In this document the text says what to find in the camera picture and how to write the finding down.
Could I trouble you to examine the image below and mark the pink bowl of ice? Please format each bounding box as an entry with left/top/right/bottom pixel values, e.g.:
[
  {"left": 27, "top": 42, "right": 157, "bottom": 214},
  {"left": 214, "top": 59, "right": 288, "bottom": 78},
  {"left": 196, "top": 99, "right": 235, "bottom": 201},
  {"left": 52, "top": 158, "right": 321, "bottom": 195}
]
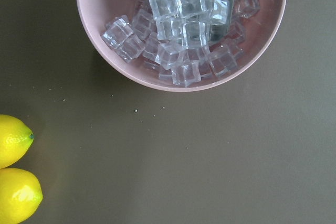
[{"left": 77, "top": 0, "right": 286, "bottom": 92}]

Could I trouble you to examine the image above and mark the lower whole yellow lemon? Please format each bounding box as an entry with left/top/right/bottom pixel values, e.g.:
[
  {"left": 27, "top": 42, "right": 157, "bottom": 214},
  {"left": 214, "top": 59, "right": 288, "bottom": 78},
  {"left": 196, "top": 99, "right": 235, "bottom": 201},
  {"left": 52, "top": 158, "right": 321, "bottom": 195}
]
[{"left": 1, "top": 168, "right": 43, "bottom": 223}]

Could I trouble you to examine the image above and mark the upper whole yellow lemon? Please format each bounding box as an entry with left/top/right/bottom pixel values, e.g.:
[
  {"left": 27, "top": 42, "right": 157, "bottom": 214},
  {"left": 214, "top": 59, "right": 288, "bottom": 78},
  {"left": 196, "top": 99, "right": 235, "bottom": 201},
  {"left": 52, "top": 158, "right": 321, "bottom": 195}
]
[{"left": 1, "top": 114, "right": 34, "bottom": 168}]

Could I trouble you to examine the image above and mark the whole yellow lemon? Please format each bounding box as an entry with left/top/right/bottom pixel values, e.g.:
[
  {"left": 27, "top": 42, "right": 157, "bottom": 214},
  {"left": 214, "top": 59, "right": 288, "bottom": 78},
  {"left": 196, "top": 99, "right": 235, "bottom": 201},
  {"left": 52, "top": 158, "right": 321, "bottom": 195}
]
[
  {"left": 1, "top": 114, "right": 34, "bottom": 168},
  {"left": 1, "top": 168, "right": 43, "bottom": 223}
]

